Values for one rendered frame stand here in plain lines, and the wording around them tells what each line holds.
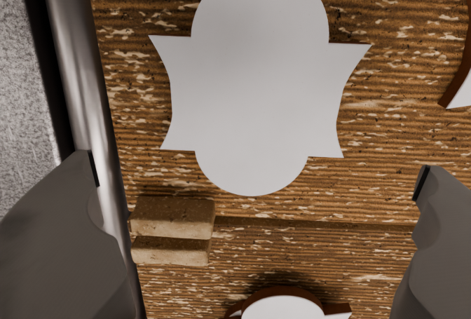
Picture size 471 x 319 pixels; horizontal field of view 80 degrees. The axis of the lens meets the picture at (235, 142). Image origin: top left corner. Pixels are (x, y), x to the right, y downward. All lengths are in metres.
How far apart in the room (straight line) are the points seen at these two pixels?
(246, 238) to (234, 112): 0.12
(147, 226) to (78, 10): 0.15
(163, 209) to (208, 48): 0.12
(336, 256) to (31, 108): 0.27
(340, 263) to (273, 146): 0.14
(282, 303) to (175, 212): 0.13
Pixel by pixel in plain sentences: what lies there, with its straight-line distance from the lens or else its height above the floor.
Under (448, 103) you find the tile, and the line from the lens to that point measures 0.21.
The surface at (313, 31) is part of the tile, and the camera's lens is 0.17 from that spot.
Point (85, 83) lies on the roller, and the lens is 0.22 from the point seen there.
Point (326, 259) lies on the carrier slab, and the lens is 0.28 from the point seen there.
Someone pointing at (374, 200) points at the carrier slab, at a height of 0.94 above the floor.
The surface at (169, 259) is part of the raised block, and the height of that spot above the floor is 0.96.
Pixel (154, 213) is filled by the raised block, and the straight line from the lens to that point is 0.22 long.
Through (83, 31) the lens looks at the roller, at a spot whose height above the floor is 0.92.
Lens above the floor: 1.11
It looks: 62 degrees down
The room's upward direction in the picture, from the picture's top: 176 degrees counter-clockwise
